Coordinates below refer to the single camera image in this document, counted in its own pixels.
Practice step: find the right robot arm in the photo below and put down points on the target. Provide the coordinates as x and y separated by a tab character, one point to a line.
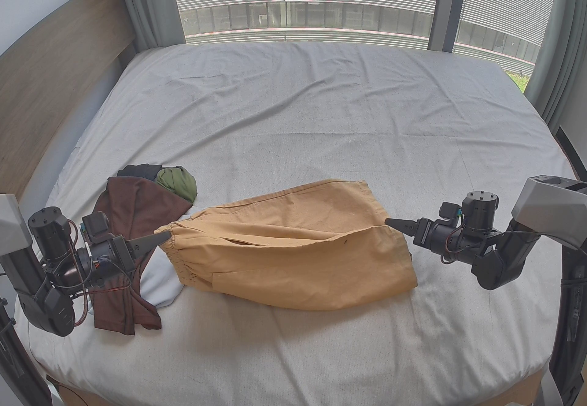
504	252

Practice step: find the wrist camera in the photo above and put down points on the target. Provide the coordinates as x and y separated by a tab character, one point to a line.
448	211
95	226

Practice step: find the pale blue garment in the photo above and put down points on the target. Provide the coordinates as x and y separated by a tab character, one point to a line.
158	278

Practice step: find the black garment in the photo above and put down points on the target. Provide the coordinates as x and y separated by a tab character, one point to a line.
137	171

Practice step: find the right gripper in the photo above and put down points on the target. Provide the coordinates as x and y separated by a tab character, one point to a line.
435	236

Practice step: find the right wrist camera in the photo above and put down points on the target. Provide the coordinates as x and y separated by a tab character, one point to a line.
448	211

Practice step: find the bed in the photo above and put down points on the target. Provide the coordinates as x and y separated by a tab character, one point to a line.
321	119

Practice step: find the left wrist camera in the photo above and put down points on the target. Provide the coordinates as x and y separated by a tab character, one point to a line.
95	226

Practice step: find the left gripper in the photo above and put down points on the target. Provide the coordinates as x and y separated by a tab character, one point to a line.
112	257

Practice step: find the green garment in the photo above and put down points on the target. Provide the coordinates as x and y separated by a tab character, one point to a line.
176	181

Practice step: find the brown garment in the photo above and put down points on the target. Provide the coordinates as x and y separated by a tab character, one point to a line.
137	207

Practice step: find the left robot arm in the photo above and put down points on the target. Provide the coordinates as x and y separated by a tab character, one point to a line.
27	285

